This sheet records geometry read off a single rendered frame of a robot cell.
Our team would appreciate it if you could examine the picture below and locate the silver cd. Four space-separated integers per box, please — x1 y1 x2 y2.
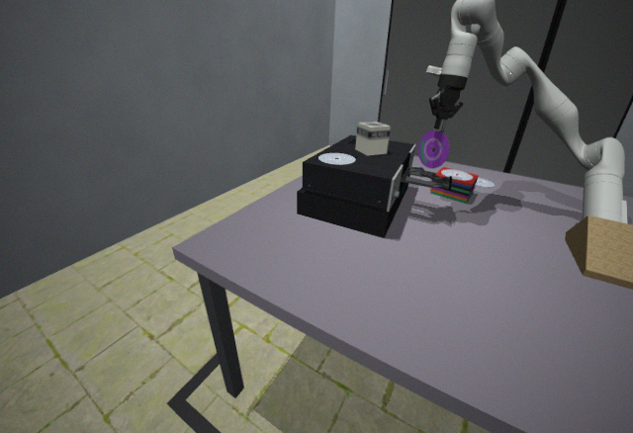
318 153 356 165
441 169 473 181
476 178 495 188

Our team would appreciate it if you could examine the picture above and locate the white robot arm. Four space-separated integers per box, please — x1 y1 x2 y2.
426 0 627 223

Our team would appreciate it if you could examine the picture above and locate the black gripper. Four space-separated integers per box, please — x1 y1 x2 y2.
429 74 468 131

